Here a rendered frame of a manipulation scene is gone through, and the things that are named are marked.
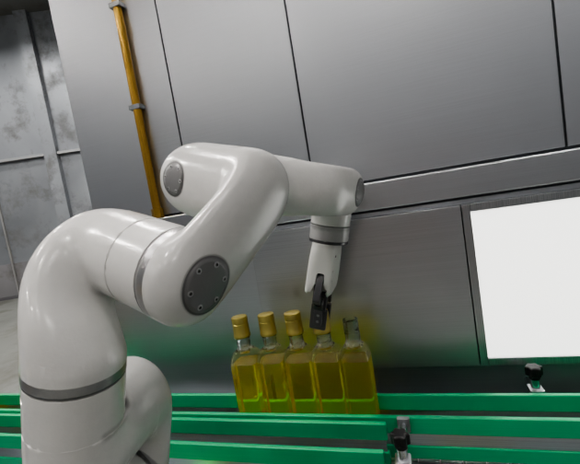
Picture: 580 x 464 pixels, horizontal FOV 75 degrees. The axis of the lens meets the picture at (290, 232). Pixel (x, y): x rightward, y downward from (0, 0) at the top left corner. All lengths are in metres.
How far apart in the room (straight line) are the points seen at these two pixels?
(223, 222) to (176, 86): 0.74
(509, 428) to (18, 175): 11.53
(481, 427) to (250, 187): 0.60
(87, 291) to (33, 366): 0.07
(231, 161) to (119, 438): 0.28
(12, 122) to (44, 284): 11.59
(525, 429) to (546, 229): 0.36
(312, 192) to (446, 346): 0.51
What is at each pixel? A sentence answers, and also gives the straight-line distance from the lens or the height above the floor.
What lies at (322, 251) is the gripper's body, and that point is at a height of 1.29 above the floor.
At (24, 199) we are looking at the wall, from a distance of 11.68.
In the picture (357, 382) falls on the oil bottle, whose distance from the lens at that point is 0.78.
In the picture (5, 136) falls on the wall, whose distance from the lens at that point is 11.99.
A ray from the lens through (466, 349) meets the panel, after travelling 0.91.
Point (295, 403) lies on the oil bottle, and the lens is 0.83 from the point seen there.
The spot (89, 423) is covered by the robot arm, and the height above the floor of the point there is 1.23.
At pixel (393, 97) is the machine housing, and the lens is 0.87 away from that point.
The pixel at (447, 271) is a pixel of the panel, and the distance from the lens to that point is 0.85.
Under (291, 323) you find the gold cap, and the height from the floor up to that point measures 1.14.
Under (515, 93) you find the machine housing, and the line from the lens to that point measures 0.89.
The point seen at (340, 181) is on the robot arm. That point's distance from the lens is 0.54.
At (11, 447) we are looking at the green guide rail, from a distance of 1.17.
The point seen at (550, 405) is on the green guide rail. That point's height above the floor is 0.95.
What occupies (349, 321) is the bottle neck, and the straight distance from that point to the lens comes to 0.74.
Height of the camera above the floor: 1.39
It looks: 5 degrees down
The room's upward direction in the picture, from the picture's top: 9 degrees counter-clockwise
